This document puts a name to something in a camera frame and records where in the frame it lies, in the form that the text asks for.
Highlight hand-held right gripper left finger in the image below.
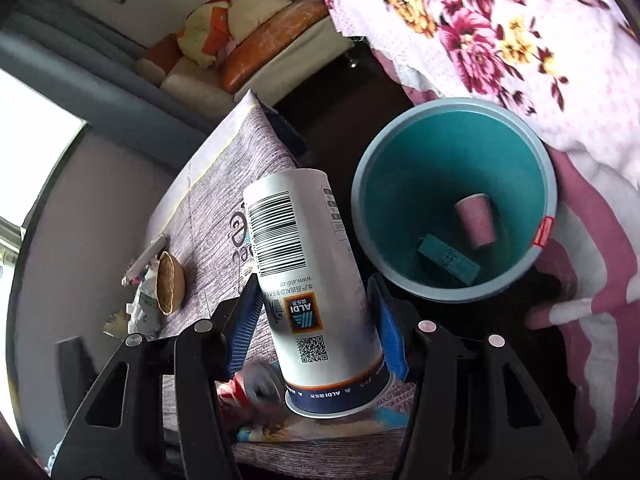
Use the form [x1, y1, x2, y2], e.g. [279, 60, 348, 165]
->
[50, 274, 265, 480]

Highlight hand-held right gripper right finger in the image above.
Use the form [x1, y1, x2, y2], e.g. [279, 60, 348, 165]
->
[366, 274, 583, 480]

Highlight white paper cup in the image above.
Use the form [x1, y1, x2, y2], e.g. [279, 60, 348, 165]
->
[242, 167, 396, 418]

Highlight teal plastic trash bin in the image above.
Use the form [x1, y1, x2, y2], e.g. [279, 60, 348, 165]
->
[350, 97, 558, 303]

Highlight red and blue snack wrapper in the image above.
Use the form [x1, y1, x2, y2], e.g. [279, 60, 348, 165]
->
[215, 362, 291, 441]

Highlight brown curved peel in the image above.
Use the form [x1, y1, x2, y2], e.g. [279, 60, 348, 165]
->
[156, 251, 186, 316]

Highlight small teal box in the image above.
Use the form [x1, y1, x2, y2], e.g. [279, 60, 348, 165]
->
[417, 233, 482, 286]

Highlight crumpled white paper scraps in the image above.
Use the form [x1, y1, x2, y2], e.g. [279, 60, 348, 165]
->
[124, 280, 162, 337]

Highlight pink paper cup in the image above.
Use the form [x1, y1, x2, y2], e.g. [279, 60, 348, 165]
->
[454, 193, 497, 251]

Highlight bright window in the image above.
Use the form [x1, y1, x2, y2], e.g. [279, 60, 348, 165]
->
[0, 70, 85, 233]

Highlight beige sofa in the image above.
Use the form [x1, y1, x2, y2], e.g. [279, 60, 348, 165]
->
[132, 15, 353, 111]

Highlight long orange cushion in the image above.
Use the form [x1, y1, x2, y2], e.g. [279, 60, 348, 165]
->
[220, 0, 330, 93]

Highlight orange and white patchwork cushion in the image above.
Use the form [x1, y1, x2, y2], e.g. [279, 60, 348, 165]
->
[177, 2, 236, 68]

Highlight floral pink blanket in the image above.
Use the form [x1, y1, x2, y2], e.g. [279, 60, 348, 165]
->
[322, 0, 640, 471]

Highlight cream cushion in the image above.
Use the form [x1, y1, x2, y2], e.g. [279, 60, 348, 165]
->
[227, 0, 293, 43]

